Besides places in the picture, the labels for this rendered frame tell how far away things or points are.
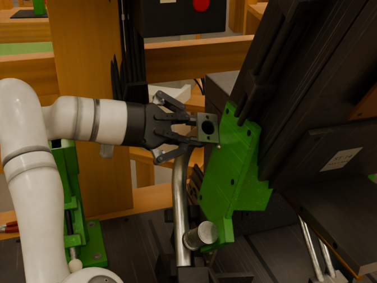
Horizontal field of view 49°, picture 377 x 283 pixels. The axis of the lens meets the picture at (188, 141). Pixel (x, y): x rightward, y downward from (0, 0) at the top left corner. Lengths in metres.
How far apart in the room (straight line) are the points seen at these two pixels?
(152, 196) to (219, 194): 0.45
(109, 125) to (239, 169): 0.22
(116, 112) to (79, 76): 0.27
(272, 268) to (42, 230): 0.52
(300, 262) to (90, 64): 0.62
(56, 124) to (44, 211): 0.15
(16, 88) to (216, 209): 0.37
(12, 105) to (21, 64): 0.38
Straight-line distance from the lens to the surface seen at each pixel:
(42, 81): 1.02
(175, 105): 0.74
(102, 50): 0.92
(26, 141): 0.62
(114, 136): 0.68
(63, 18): 0.90
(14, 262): 1.00
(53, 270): 0.60
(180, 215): 0.82
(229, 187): 0.70
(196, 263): 0.81
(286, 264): 0.95
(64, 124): 0.66
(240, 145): 0.67
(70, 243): 0.87
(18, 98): 0.64
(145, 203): 1.13
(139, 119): 0.68
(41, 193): 0.59
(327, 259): 0.79
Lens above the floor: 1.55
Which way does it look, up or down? 28 degrees down
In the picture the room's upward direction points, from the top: straight up
